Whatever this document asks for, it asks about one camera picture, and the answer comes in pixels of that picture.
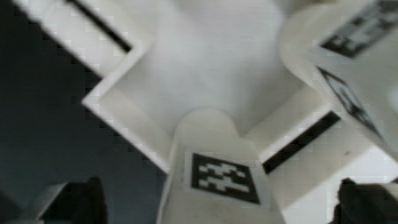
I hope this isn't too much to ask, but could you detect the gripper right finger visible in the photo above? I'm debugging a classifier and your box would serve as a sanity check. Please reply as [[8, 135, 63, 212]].
[[328, 178, 398, 224]]

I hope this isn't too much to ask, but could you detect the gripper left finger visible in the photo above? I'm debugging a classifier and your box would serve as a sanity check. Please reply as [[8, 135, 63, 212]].
[[0, 176, 111, 224]]

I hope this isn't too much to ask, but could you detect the white chair leg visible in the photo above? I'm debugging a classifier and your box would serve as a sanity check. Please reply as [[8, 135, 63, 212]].
[[278, 0, 398, 160], [156, 109, 286, 224]]

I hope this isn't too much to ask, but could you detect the white chair seat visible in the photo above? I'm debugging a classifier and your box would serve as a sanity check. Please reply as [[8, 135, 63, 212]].
[[10, 0, 332, 168]]

